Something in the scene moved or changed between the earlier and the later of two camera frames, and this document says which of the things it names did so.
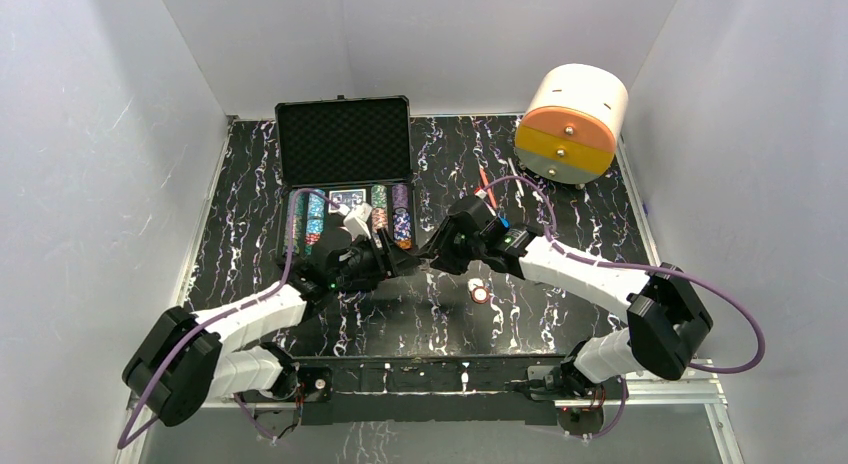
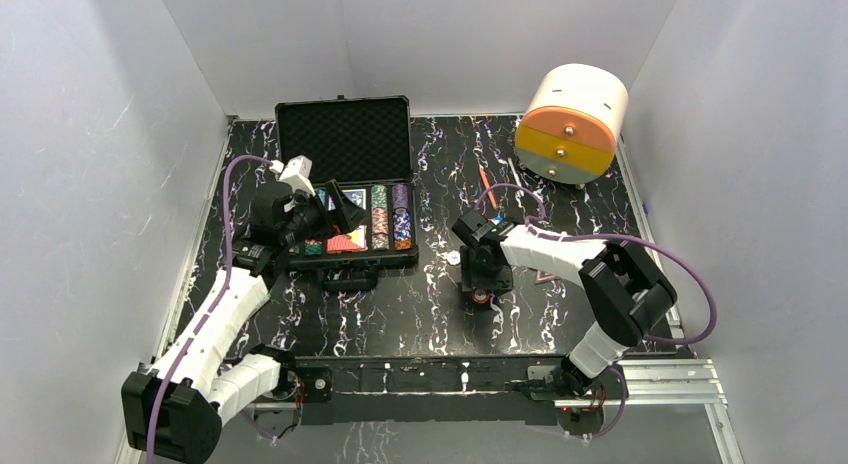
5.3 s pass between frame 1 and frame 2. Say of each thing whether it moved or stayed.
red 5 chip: stayed
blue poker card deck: stayed
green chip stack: stayed
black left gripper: moved
